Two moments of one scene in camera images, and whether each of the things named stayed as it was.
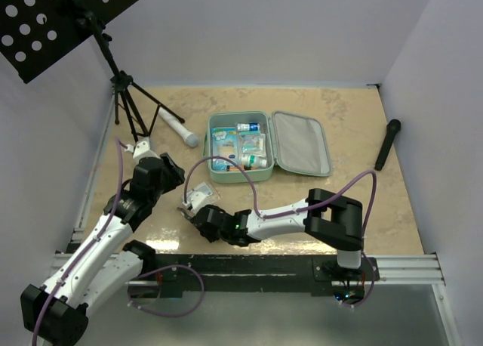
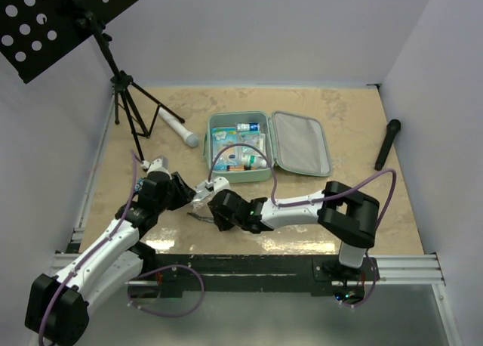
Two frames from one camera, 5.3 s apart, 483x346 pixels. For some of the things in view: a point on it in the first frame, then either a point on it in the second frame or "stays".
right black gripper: x=211 y=238 to x=219 y=223
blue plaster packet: x=224 y=144 stays
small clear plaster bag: x=202 y=187 stays
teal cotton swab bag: x=252 y=143 stays
